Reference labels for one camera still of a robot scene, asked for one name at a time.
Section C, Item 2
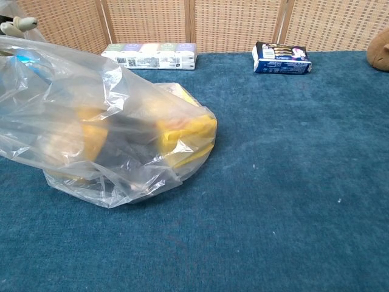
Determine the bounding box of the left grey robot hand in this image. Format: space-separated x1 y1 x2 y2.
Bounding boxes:
0 16 39 37

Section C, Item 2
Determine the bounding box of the clear plastic bag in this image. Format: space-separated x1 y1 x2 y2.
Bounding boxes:
0 0 218 209

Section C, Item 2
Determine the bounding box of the blue pump bottle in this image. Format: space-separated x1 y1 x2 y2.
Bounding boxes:
9 50 55 89

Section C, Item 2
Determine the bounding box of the yellow round soft item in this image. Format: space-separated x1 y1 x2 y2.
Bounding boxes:
42 108 110 183

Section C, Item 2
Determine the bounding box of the multicolour tissue pack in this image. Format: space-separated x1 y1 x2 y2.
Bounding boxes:
100 42 198 71

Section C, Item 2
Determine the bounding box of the yellow snack box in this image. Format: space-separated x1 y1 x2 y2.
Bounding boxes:
154 82 218 169

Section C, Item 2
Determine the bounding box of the wicker folding screen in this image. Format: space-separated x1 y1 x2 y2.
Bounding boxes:
0 0 389 55

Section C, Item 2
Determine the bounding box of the dark blue pad pack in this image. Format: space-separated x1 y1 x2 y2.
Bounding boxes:
252 41 313 75

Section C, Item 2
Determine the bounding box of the blue table cloth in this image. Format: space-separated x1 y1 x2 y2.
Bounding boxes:
0 50 389 292

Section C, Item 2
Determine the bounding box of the brown plush toy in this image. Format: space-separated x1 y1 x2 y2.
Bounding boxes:
366 30 389 72

